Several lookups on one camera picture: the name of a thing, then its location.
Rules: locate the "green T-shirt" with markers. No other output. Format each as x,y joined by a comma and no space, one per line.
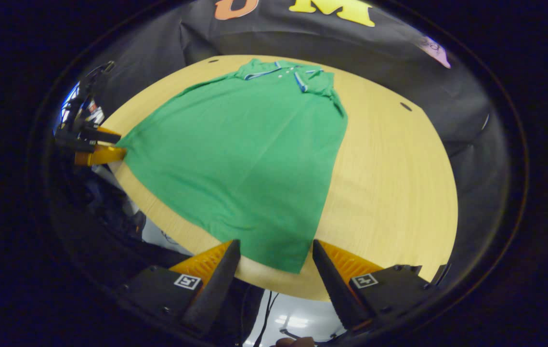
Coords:
245,159

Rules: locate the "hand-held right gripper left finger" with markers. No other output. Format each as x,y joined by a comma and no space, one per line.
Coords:
214,294

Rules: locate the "white and red equipment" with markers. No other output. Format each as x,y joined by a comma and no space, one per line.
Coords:
95,113

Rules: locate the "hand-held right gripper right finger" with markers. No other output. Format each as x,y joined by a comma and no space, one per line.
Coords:
336,289

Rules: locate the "black backdrop cloth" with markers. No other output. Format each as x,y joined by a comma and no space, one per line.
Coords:
399,58

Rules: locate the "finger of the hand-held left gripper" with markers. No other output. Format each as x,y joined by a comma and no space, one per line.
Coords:
100,136
98,155

